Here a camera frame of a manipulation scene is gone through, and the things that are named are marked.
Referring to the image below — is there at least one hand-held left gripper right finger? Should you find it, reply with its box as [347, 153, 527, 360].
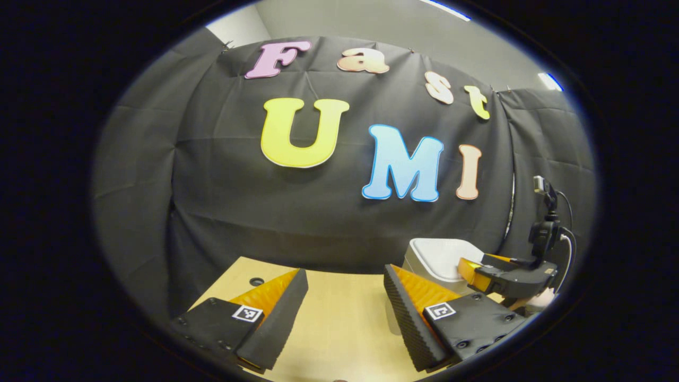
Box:
[383, 264, 528, 372]

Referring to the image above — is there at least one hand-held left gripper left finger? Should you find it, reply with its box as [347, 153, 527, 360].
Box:
[170, 268, 309, 372]

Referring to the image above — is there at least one grey desktop garbage bin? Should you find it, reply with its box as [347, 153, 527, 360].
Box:
[402, 238, 486, 297]

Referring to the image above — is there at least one wooden desktop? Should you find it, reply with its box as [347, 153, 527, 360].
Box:
[188, 256, 518, 382]

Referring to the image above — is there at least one black backdrop cloth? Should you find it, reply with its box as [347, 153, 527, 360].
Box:
[90, 27, 600, 324]

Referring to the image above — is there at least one ceiling light panel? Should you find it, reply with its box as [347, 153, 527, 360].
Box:
[538, 72, 564, 92]

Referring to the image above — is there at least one gripper camera cable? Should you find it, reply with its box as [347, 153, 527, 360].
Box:
[556, 190, 578, 290]

